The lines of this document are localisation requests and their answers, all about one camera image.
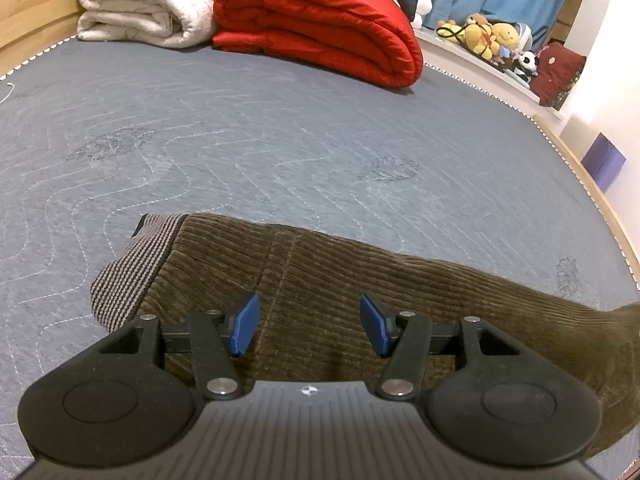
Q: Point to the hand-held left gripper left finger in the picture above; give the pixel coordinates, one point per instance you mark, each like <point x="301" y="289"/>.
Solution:
<point x="245" y="325"/>

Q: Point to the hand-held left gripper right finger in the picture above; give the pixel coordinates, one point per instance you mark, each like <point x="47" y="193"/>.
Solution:
<point x="375" y="325"/>

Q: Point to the grey quilted mattress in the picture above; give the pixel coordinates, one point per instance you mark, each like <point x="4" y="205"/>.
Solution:
<point x="250" y="135"/>

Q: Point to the pile of plush toys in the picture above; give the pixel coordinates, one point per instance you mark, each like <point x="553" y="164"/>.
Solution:
<point x="475" y="67"/>

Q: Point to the purple box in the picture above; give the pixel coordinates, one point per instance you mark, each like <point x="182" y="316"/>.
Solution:
<point x="602" y="162"/>

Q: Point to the panda plush toy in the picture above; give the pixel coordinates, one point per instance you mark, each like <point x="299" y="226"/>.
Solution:
<point x="526" y="65"/>

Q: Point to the red folded quilt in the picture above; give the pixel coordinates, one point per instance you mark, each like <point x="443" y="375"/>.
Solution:
<point x="320" y="25"/>

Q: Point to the dark red cushion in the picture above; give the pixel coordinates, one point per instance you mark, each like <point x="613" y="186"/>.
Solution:
<point x="557" y="72"/>

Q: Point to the yellow bear plush toy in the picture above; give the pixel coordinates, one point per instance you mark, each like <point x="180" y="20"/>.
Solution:
<point x="492" y="35"/>

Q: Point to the white seal plush toy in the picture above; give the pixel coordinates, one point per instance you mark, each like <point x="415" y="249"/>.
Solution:
<point x="424" y="7"/>

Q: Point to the white folded blanket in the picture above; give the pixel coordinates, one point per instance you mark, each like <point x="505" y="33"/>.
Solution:
<point x="140" y="10"/>

